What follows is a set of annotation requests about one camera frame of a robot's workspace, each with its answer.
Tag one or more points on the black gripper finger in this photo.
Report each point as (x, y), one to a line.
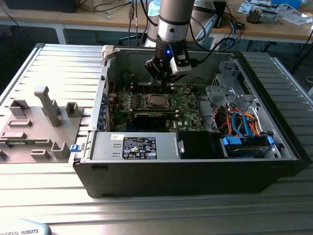
(177, 77)
(157, 69)

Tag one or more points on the silver CPU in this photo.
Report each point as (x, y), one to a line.
(157, 100)

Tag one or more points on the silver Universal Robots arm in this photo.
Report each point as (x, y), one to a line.
(173, 14)

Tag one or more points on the copper CPU cooler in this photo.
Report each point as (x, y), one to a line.
(253, 16)

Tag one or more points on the coin cell battery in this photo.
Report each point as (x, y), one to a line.
(187, 91)

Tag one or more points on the green motherboard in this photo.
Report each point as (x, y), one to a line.
(188, 110)

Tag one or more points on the grey metal drive cage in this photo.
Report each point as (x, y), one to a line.
(220, 94)

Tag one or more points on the black graphics card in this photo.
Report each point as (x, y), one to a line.
(149, 120)

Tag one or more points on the beige case latch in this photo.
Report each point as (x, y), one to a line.
(107, 52)

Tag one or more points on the black upright box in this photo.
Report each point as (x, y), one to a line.
(220, 12)

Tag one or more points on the blue disk carrier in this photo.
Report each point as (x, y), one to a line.
(231, 142)

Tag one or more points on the grey power supply unit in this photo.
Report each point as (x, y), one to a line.
(105, 147)

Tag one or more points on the wooden desk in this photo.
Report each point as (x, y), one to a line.
(269, 30)
(73, 18)

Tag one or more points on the black PC case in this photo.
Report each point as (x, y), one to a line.
(171, 178)

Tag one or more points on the grey metal device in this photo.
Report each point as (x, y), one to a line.
(269, 17)

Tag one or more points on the blue case latch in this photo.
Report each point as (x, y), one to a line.
(75, 148)

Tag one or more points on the blue box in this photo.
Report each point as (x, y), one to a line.
(288, 2)

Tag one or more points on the black computer box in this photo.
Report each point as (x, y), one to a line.
(36, 5)

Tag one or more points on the grey parts rack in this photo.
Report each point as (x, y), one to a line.
(36, 137)

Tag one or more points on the pale blue teach pendant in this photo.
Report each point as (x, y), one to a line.
(24, 227)

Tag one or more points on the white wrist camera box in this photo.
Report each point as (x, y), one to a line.
(179, 69)

